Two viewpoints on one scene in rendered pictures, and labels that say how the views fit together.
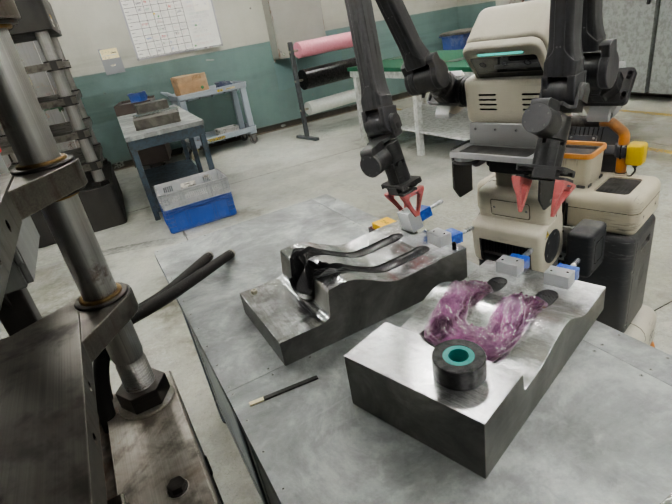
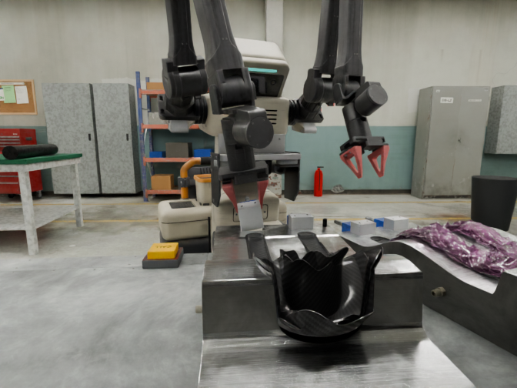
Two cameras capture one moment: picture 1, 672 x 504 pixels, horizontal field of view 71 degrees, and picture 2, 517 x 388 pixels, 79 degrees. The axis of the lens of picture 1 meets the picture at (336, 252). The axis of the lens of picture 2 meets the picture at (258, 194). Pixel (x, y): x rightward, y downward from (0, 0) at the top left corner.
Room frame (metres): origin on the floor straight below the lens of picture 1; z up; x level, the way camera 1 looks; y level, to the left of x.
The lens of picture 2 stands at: (0.90, 0.43, 1.09)
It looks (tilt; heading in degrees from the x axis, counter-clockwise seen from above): 10 degrees down; 289
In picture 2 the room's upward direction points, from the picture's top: straight up
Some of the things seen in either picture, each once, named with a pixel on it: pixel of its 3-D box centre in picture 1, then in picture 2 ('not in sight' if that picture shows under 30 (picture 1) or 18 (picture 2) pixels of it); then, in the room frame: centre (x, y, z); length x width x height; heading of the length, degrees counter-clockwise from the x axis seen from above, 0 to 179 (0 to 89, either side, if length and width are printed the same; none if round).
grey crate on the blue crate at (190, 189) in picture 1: (192, 189); not in sight; (4.11, 1.17, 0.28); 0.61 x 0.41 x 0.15; 111
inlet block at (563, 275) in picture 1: (567, 272); (381, 223); (0.86, -0.49, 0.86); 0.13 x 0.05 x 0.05; 132
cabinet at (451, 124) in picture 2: not in sight; (448, 144); (-0.42, -6.14, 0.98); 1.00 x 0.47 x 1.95; 21
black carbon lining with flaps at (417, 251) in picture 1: (356, 254); (298, 248); (1.00, -0.05, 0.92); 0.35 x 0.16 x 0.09; 115
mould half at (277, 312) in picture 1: (351, 273); (293, 281); (1.00, -0.03, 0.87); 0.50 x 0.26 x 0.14; 115
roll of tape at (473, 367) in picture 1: (458, 364); not in sight; (0.55, -0.15, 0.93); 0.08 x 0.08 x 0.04
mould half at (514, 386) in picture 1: (486, 330); (466, 260); (0.71, -0.25, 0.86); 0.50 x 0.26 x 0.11; 132
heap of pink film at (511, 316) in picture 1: (483, 309); (465, 239); (0.72, -0.25, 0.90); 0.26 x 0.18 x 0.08; 132
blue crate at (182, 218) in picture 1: (197, 207); not in sight; (4.11, 1.17, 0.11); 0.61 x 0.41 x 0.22; 111
